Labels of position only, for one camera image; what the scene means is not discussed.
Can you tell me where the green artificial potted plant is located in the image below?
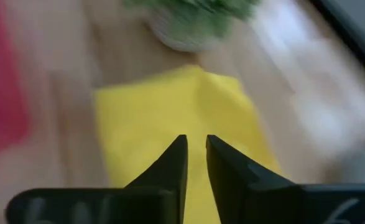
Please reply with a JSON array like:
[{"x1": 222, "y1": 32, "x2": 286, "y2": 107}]
[{"x1": 122, "y1": 0, "x2": 261, "y2": 53}]

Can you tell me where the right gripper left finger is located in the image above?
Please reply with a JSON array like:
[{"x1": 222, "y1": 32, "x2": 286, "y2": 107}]
[{"x1": 124, "y1": 134, "x2": 188, "y2": 224}]

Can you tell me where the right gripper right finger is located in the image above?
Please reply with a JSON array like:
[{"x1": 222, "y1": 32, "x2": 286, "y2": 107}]
[{"x1": 206, "y1": 134, "x2": 298, "y2": 224}]

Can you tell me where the pink translucent plastic bin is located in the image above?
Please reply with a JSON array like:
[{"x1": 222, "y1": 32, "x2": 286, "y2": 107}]
[{"x1": 0, "y1": 0, "x2": 31, "y2": 158}]

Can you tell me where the yellow microfiber towel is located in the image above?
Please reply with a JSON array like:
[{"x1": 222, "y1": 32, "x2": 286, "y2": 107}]
[{"x1": 93, "y1": 64, "x2": 283, "y2": 224}]

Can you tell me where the grey microfiber towel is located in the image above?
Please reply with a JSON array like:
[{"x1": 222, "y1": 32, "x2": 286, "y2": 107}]
[{"x1": 331, "y1": 135, "x2": 365, "y2": 185}]

